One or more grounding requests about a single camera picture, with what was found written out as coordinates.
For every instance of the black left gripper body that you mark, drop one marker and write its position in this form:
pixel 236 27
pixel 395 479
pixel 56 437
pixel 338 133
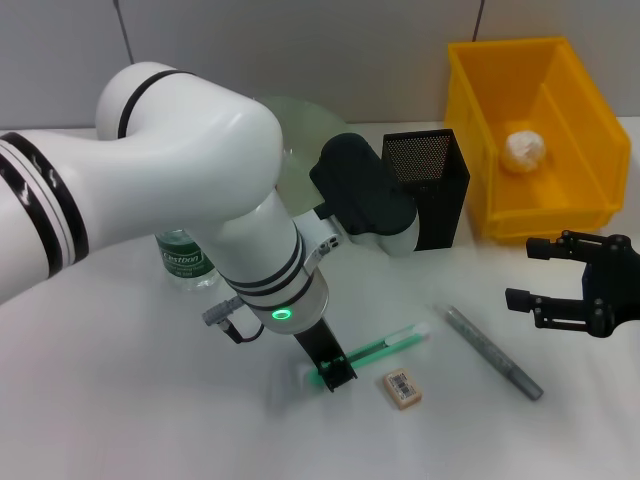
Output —
pixel 320 345

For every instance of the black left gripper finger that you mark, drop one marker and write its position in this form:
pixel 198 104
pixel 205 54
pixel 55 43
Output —
pixel 349 369
pixel 331 377

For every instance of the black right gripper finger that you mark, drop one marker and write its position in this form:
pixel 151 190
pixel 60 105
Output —
pixel 542 248
pixel 555 312

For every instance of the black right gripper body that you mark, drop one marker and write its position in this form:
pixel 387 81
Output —
pixel 615 285

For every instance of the green utility knife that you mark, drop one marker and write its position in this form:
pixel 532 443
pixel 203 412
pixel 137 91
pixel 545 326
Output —
pixel 395 341

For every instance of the beige barcode eraser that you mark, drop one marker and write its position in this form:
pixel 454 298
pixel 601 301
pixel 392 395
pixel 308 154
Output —
pixel 402 390

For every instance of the grey glitter pen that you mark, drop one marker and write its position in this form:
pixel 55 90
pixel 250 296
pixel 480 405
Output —
pixel 480 345

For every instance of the white paper ball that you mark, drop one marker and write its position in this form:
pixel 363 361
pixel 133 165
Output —
pixel 524 152

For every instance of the clear green-label water bottle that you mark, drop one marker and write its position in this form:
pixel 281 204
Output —
pixel 185 260

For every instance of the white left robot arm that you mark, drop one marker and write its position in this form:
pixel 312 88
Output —
pixel 175 175

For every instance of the black mesh pen holder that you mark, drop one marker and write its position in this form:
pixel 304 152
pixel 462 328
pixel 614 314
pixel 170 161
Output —
pixel 440 200

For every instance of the clear wavy glass fruit bowl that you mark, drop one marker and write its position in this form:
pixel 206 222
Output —
pixel 300 150

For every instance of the yellow plastic storage bin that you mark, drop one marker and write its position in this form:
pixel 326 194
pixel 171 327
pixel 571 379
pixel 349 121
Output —
pixel 575 150

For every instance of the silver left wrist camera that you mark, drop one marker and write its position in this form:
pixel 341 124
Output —
pixel 365 200

